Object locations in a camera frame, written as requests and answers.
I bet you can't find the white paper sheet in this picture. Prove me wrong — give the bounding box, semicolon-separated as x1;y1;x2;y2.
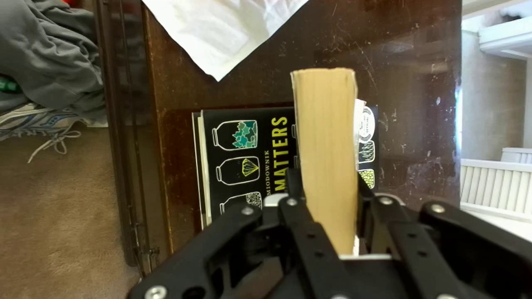
140;0;310;83

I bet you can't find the dark brown wooden table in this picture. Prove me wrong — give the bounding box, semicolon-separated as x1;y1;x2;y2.
92;0;466;279

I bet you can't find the black Stuff Matters book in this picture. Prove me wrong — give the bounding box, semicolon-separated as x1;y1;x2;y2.
190;101;386;231

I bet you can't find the gray clothing pile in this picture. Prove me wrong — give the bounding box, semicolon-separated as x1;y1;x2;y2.
0;0;110;166

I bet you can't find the paperback book with portrait cover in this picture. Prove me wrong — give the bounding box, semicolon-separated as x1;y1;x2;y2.
290;67;363;259

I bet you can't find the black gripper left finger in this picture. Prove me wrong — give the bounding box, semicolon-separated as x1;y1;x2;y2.
125;194;356;299

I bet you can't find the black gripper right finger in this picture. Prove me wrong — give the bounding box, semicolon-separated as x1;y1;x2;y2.
356;173;532;299

